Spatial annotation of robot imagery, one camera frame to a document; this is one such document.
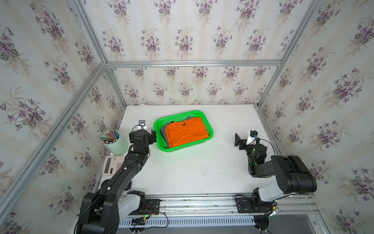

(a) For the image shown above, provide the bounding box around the green plastic basket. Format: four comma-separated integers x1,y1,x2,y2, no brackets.
153,110,214,153

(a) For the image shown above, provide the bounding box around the grey t-shirt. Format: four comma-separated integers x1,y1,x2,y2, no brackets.
160,117,196,148

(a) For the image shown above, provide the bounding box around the orange t-shirt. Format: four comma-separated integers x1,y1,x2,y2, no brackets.
165,117,209,148

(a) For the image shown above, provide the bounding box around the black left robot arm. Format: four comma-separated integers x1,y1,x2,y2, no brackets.
73,129,157,234

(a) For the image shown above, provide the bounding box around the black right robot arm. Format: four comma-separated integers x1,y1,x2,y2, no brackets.
234,131,317,206

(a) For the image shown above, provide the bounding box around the pale green pencil cup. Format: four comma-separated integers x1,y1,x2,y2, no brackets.
104,130,128,156

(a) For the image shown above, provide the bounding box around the coloured pencils bundle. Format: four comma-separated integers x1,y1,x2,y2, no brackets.
100,129,120,144

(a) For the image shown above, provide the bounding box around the small circuit board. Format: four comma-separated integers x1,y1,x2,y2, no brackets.
131,217,147,226

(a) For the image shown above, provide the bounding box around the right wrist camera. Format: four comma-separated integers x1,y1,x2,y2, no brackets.
246,130,258,145

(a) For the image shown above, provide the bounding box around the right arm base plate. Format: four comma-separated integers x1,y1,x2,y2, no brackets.
234,195,277,214

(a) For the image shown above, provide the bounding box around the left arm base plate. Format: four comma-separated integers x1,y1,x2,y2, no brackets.
130,199,161,215

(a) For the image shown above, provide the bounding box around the aluminium front rail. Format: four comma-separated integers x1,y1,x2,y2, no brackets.
146,194,320,217

